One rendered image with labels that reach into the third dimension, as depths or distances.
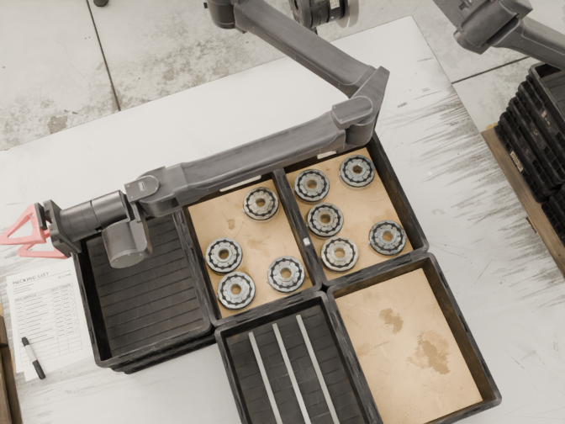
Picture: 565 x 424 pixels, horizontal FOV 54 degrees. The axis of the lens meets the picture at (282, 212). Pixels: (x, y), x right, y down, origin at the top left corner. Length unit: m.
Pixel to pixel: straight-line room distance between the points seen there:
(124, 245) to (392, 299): 0.84
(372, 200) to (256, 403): 0.64
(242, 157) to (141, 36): 2.21
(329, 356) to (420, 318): 0.26
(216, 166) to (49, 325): 1.00
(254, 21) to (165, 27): 2.03
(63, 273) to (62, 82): 1.47
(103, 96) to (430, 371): 2.10
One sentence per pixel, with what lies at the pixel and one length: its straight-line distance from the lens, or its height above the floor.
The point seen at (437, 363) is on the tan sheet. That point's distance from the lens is 1.53.
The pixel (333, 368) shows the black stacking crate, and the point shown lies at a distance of 1.49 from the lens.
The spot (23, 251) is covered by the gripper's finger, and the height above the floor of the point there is 1.42.
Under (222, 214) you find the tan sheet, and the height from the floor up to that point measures 0.83.
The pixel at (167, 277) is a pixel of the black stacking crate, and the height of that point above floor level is 0.83.
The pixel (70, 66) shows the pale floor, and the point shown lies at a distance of 3.13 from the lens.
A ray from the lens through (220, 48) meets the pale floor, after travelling 2.97.
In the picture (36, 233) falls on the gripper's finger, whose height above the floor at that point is 1.51.
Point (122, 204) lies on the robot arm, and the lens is 0.95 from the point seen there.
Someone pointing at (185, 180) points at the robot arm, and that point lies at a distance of 0.94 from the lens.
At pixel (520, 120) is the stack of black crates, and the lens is 2.42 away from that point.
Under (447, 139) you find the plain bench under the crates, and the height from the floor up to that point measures 0.70.
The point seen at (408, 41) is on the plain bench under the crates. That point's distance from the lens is 2.09.
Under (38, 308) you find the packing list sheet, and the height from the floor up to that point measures 0.70.
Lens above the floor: 2.31
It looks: 68 degrees down
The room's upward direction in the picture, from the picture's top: 7 degrees counter-clockwise
